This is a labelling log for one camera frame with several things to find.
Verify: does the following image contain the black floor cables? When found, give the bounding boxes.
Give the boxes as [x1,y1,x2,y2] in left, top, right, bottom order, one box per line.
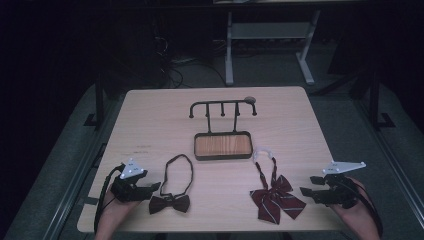
[153,35,228,90]

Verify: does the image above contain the white metal desk frame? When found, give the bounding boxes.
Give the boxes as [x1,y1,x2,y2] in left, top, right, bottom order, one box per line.
[224,9,322,86]

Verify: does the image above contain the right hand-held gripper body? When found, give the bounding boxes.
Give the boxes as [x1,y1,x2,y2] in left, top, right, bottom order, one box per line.
[313,161,367,210]

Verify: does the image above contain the black metal stand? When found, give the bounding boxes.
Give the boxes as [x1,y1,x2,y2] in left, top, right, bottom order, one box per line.
[367,70,397,130]
[83,71,105,128]

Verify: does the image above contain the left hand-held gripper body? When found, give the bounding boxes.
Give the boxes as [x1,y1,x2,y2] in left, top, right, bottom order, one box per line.
[110,158,153,203]

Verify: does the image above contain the person's left hand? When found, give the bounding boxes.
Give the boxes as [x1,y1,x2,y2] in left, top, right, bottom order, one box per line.
[103,194,141,218]

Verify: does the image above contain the dark red striped bow tie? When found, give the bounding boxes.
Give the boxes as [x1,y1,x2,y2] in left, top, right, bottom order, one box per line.
[249,148,307,225]

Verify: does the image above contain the dark brown bow tie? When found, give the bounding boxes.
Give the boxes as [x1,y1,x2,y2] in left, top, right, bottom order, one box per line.
[148,153,195,215]

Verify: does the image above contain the person's right hand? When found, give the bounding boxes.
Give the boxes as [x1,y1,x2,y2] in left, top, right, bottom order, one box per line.
[329,178,372,220]

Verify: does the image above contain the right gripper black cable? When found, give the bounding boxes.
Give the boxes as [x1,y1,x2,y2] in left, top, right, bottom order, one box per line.
[344,175,384,238]

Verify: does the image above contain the black hook rack wooden tray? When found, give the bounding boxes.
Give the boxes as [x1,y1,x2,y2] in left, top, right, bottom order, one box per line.
[188,99,258,162]

